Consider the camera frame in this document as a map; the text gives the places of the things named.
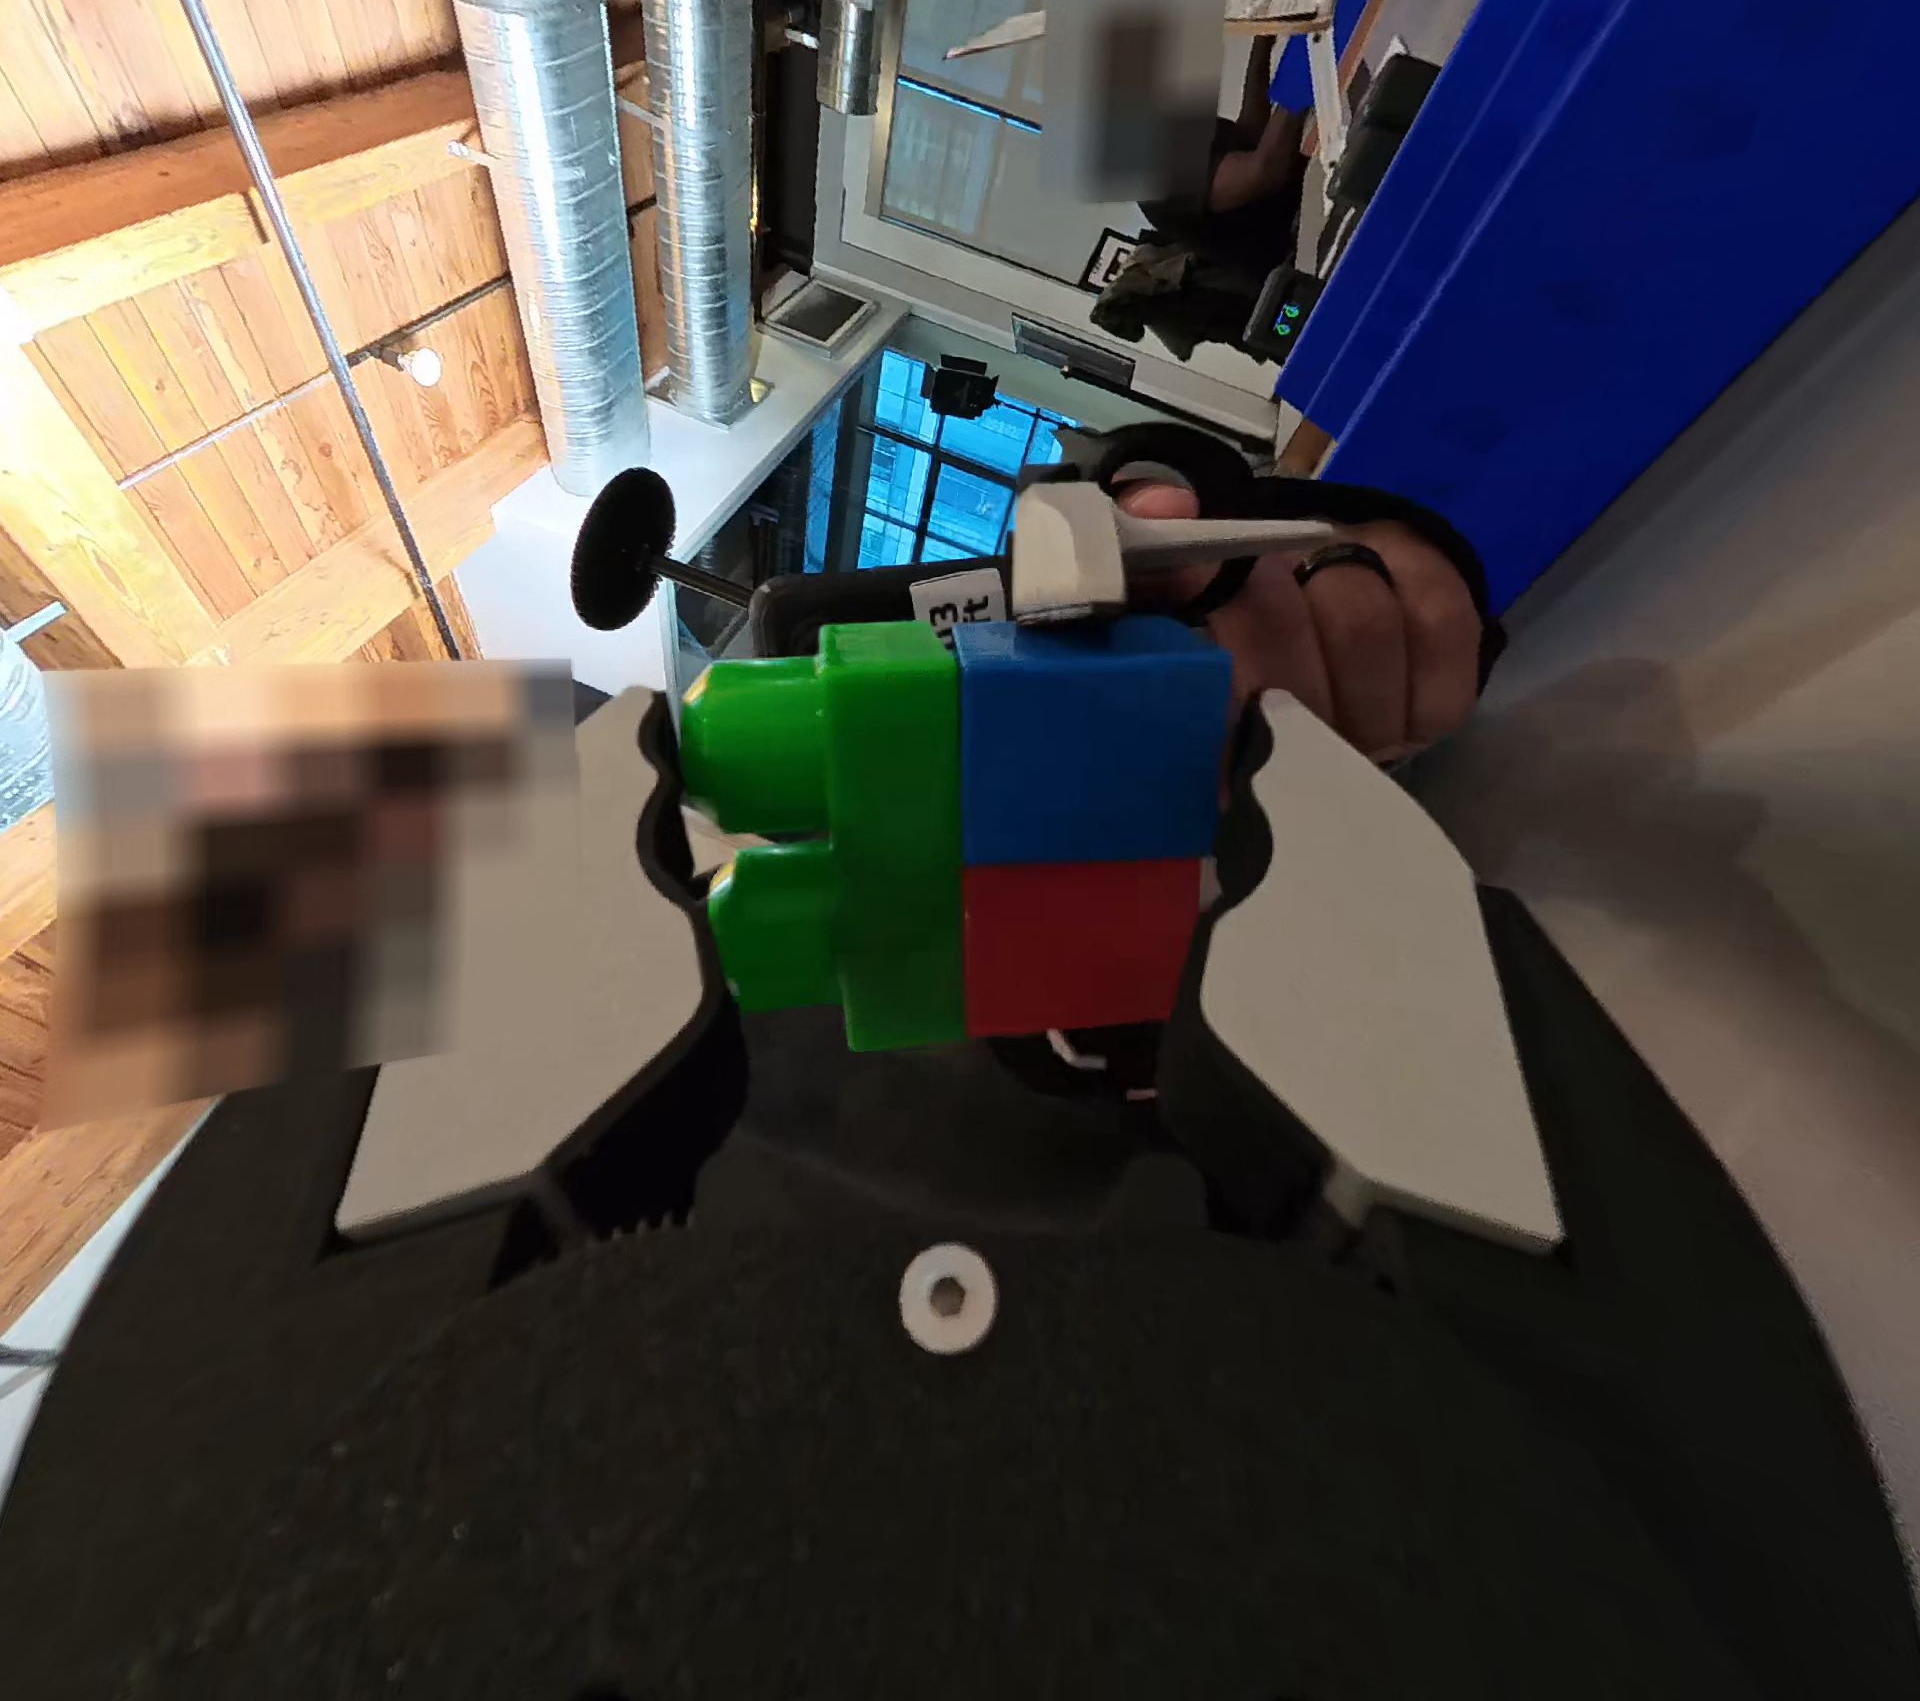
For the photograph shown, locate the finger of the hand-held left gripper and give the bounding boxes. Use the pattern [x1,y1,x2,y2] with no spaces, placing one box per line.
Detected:
[702,1018,1218,1230]
[1008,479,1355,627]

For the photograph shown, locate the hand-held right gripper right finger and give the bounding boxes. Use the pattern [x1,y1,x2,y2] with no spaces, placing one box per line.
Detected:
[1158,693,1567,1262]

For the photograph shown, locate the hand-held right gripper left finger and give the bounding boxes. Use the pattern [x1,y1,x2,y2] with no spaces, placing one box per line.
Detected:
[332,685,751,1248]

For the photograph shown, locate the blue one-stud block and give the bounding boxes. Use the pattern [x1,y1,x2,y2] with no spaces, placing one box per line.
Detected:
[951,613,1235,866]

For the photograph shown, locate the green toy block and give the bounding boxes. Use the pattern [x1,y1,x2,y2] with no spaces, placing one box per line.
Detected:
[678,620,965,1054]

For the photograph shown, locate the red one-stud block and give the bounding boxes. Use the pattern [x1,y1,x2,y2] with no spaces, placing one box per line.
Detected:
[960,852,1206,1040]

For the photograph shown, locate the blue plastic bin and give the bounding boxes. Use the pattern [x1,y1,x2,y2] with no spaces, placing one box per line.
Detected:
[1274,0,1920,609]

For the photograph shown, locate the person's left hand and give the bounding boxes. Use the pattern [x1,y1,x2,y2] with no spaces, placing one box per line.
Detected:
[1115,479,1487,768]

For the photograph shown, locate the small ceiling vent grille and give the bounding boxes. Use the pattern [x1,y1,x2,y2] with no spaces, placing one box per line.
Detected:
[763,282,875,351]
[1012,312,1133,383]

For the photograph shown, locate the black floor lamp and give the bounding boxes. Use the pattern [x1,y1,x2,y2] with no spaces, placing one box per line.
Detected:
[569,468,759,635]

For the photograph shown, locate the black device green lights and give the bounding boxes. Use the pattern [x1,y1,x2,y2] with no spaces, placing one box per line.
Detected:
[1244,265,1326,360]

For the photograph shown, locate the metal conduit pipe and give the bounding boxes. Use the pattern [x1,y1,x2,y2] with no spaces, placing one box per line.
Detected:
[90,0,467,660]

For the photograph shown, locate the silver ventilation duct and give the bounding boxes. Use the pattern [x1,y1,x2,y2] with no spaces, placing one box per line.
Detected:
[0,639,50,818]
[408,0,653,494]
[629,0,773,428]

